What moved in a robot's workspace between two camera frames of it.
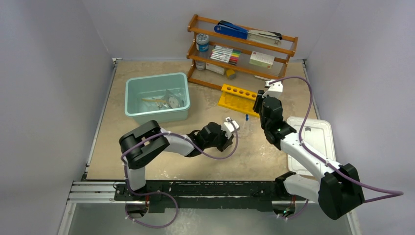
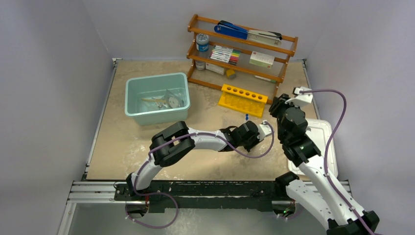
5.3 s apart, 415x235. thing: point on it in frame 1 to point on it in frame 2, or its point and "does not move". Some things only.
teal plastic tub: x=157 y=98 does not move
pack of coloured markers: x=228 y=55 does not move
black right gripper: x=259 y=103 to x=281 y=102
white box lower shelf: x=214 y=68 does not move
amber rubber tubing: x=149 y=99 does not move
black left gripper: x=226 y=142 to x=255 y=141
